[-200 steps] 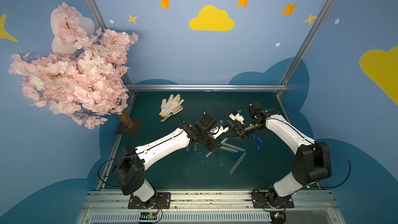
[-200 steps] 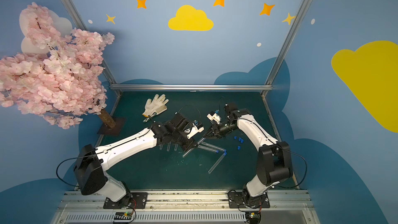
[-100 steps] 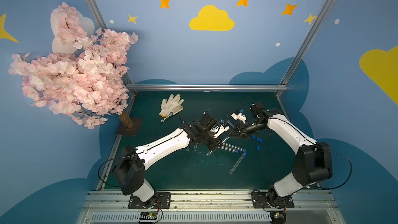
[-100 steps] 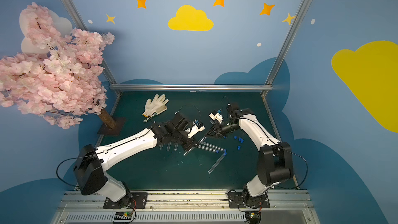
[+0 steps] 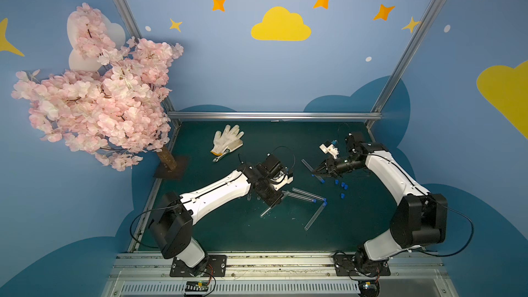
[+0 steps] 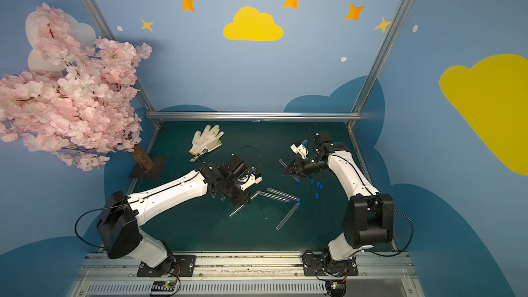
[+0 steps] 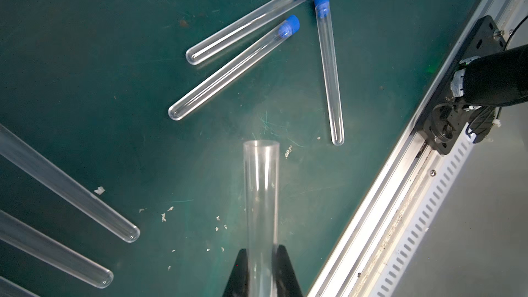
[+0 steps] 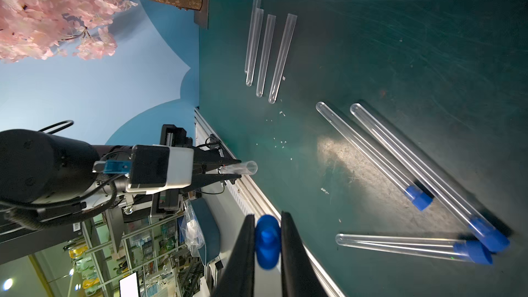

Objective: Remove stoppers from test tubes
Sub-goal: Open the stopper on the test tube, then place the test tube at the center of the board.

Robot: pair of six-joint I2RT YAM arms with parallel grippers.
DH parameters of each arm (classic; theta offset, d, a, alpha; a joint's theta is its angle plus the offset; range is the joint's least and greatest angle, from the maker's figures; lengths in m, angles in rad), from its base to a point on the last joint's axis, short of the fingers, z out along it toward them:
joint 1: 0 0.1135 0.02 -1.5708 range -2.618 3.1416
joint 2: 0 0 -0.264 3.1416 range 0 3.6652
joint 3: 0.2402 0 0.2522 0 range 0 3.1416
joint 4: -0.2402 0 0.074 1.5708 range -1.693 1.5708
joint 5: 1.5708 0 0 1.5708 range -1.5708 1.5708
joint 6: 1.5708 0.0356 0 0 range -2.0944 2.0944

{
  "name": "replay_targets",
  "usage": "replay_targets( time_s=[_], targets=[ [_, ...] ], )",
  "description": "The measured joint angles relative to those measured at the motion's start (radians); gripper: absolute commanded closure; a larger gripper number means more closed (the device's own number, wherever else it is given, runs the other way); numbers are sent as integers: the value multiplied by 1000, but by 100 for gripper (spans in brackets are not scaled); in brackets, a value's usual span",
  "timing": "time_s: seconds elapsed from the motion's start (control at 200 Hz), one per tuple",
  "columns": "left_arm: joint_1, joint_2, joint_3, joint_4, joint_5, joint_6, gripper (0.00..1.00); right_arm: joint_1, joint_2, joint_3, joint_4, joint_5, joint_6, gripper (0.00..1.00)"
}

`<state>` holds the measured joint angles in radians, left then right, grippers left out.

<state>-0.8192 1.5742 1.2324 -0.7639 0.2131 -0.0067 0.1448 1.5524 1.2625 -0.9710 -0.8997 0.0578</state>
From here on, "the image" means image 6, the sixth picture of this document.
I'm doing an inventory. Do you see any aluminium mounting rail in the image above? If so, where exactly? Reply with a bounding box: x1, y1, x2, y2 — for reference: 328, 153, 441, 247
68, 252, 425, 296

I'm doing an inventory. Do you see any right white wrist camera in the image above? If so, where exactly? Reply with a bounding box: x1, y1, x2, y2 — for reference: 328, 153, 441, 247
290, 140, 309, 159

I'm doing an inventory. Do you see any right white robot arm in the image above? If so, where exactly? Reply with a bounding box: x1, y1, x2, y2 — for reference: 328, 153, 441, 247
283, 133, 394, 264

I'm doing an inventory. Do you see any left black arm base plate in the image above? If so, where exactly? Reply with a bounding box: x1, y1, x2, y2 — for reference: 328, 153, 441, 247
137, 254, 197, 278

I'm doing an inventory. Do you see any aluminium frame left post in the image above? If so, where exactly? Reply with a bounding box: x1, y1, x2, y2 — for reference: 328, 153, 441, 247
81, 0, 162, 128

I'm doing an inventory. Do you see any black square tree base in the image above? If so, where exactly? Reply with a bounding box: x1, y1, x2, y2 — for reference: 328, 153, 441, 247
128, 155, 169, 181

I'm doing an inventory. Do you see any aluminium frame post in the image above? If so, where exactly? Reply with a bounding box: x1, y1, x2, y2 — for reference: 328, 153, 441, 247
346, 0, 415, 132
81, 0, 162, 128

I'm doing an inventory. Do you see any left small circuit board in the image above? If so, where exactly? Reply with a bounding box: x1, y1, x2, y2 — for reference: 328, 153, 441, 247
148, 280, 178, 296

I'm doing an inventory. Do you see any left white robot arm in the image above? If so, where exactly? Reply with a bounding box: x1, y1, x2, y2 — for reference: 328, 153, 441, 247
97, 154, 262, 274

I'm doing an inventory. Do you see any small circuit board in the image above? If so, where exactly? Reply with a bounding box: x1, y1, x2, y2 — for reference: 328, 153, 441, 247
325, 280, 347, 297
148, 280, 178, 296

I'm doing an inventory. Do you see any green handled small tool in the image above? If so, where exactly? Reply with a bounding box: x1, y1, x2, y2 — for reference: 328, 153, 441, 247
190, 150, 207, 163

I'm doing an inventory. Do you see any right small circuit board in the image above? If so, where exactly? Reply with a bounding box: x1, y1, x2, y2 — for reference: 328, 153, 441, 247
325, 280, 347, 297

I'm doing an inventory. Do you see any test tube horizontal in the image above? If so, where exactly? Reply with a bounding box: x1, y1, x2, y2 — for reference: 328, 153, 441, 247
229, 191, 261, 218

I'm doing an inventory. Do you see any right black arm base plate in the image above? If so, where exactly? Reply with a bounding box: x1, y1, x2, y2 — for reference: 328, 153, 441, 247
301, 251, 358, 278

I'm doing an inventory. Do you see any white cotton work glove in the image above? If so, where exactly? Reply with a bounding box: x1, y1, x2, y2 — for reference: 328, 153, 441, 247
188, 125, 224, 156

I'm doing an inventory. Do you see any test tube middle upper diagonal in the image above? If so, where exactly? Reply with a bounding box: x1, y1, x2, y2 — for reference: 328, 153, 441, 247
267, 188, 301, 202

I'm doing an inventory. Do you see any test tube diagonal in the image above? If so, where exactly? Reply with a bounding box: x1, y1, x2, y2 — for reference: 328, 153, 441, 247
267, 188, 301, 202
259, 191, 290, 203

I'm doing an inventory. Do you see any aluminium frame back bar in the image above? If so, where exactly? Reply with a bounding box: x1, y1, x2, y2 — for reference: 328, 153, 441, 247
146, 111, 362, 121

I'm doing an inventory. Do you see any aluminium frame right post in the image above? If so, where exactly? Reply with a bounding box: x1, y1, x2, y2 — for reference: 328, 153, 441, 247
346, 0, 415, 132

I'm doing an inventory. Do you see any pink cherry blossom tree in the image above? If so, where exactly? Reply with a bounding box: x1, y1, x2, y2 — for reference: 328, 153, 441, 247
1, 4, 154, 171

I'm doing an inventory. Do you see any test tube middle lower diagonal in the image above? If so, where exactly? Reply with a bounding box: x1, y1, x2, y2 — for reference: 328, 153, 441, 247
259, 191, 290, 203

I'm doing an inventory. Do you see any test tube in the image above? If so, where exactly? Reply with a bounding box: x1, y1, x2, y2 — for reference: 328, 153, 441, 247
279, 159, 301, 184
276, 201, 301, 231

